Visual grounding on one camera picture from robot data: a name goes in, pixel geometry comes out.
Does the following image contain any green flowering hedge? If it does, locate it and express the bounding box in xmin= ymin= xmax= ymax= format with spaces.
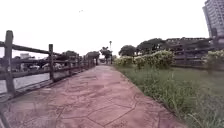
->
xmin=114 ymin=49 xmax=224 ymax=70

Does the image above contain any low dark building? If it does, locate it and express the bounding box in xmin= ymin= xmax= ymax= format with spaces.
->
xmin=163 ymin=36 xmax=224 ymax=68

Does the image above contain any tall grey tower building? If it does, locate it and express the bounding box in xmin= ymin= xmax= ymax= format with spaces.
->
xmin=202 ymin=0 xmax=224 ymax=42

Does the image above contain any dark wooden rail fence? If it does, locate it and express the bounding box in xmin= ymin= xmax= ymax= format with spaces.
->
xmin=0 ymin=29 xmax=100 ymax=104

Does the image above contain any reddish stone-pattern path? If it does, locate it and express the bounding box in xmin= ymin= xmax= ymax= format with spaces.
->
xmin=0 ymin=64 xmax=188 ymax=128

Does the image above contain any grass strip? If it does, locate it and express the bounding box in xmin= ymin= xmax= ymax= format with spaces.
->
xmin=113 ymin=63 xmax=224 ymax=128

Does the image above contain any group of distant trees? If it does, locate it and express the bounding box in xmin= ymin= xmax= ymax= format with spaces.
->
xmin=61 ymin=37 xmax=168 ymax=66

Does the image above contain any water surface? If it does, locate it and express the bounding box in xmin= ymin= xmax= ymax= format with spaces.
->
xmin=0 ymin=68 xmax=73 ymax=95

